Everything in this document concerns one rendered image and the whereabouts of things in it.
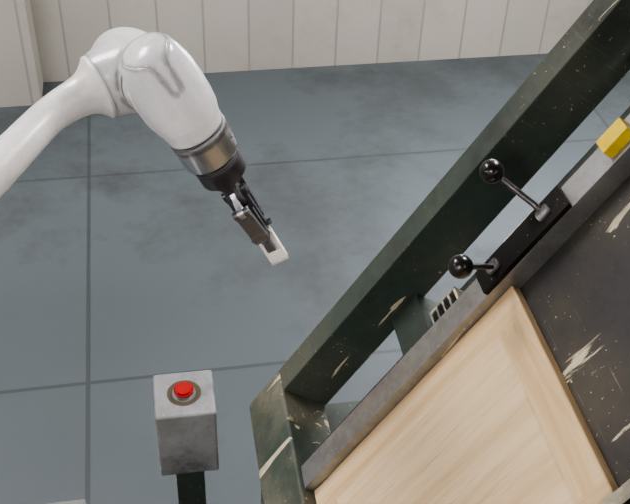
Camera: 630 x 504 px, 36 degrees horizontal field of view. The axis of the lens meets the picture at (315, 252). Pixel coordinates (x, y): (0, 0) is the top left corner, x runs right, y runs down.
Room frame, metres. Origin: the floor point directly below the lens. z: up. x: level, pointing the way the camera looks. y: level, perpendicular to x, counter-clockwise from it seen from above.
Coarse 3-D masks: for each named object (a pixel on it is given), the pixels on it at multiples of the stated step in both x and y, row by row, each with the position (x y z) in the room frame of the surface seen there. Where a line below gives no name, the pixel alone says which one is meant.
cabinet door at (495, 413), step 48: (480, 336) 1.12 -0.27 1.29; (528, 336) 1.06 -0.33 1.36; (432, 384) 1.11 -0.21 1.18; (480, 384) 1.05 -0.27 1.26; (528, 384) 0.98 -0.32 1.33; (384, 432) 1.10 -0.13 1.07; (432, 432) 1.03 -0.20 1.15; (480, 432) 0.97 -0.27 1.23; (528, 432) 0.92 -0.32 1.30; (576, 432) 0.87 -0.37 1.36; (336, 480) 1.09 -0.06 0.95; (384, 480) 1.02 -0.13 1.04; (432, 480) 0.96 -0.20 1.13; (480, 480) 0.90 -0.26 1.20; (528, 480) 0.85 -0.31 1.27; (576, 480) 0.81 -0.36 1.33
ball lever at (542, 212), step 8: (488, 160) 1.23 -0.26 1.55; (496, 160) 1.23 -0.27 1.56; (480, 168) 1.23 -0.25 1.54; (488, 168) 1.22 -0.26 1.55; (496, 168) 1.22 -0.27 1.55; (480, 176) 1.23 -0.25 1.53; (488, 176) 1.21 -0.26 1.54; (496, 176) 1.21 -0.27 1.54; (504, 184) 1.22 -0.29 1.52; (512, 184) 1.21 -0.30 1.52; (520, 192) 1.21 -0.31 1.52; (528, 200) 1.20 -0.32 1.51; (536, 208) 1.19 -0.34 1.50; (544, 208) 1.19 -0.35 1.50; (536, 216) 1.19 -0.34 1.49; (544, 216) 1.18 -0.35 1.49
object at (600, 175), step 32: (608, 160) 1.20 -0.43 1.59; (576, 192) 1.19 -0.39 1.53; (608, 192) 1.18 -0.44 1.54; (576, 224) 1.18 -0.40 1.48; (544, 256) 1.17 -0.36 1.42; (480, 288) 1.18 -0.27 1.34; (448, 320) 1.17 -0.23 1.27; (416, 352) 1.17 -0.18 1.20; (384, 384) 1.16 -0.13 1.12; (416, 384) 1.14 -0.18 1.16; (352, 416) 1.16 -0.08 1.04; (384, 416) 1.13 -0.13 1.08; (320, 448) 1.15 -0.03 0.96; (352, 448) 1.12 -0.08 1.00; (320, 480) 1.11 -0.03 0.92
